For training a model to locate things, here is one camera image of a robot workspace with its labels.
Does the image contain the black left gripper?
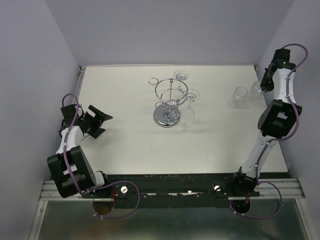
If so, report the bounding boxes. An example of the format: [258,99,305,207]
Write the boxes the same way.
[80,104,113,138]

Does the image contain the clear wine glass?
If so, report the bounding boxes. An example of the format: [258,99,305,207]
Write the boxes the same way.
[173,70,189,90]
[180,89,200,125]
[230,86,248,108]
[248,81,264,100]

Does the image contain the clear wine glass front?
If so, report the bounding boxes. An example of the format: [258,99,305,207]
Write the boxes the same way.
[230,86,248,108]

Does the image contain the chrome wine glass rack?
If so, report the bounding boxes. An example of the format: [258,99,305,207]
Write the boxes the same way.
[148,77,189,128]

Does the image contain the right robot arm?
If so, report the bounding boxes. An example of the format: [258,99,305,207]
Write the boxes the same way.
[230,46,302,196]

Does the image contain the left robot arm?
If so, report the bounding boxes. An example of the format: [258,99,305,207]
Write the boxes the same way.
[47,104,113,198]

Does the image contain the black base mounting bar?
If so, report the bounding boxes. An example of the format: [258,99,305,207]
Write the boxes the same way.
[85,173,258,209]

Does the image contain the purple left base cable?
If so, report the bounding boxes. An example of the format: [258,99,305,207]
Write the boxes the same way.
[92,181,142,221]

